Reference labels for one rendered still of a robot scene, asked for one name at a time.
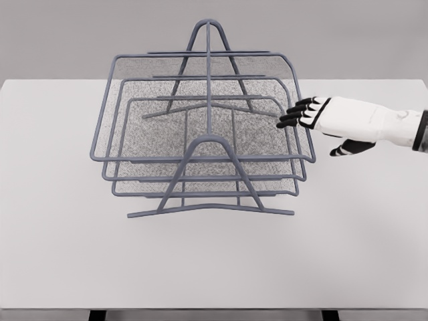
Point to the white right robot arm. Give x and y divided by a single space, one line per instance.
401 128

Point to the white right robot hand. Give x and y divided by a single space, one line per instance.
347 118

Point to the grey mesh folder tray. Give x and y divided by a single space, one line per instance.
140 170
140 189
150 67

